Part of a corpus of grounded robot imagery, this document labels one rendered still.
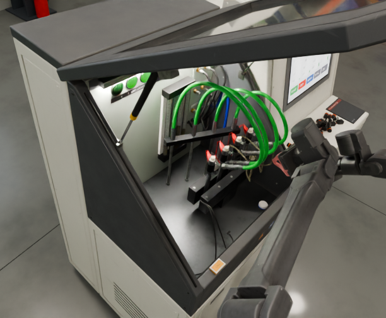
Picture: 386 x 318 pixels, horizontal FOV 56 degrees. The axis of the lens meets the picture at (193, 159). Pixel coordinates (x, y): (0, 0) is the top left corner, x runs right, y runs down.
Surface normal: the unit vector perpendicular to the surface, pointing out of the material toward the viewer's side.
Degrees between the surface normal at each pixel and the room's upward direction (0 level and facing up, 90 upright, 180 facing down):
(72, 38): 0
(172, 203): 0
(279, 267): 36
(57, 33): 0
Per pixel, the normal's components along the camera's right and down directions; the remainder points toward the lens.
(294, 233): 0.60, -0.33
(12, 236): 0.11, -0.70
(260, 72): -0.67, 0.47
